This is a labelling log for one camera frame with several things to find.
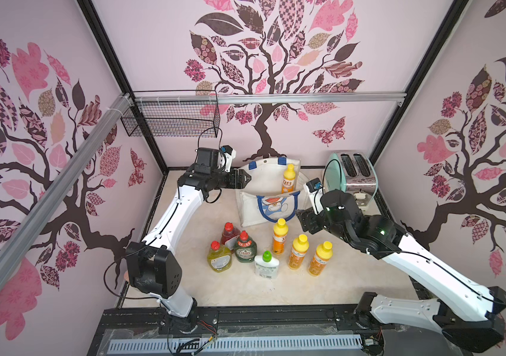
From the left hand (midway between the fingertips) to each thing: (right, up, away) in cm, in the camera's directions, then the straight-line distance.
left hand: (242, 181), depth 81 cm
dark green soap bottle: (+2, -26, -1) cm, 26 cm away
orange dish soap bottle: (+19, +3, +10) cm, 22 cm away
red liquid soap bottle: (-5, -19, -3) cm, 20 cm away
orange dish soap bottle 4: (+14, -20, -5) cm, 24 cm away
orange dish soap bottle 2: (+27, -24, -12) cm, 38 cm away
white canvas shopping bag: (+8, -7, 0) cm, 11 cm away
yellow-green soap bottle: (-8, -28, -4) cm, 29 cm away
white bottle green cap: (+9, -29, -7) cm, 31 cm away
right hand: (+21, -8, -13) cm, 26 cm away
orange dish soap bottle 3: (+20, -23, -10) cm, 32 cm away
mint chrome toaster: (+48, +4, +14) cm, 50 cm away
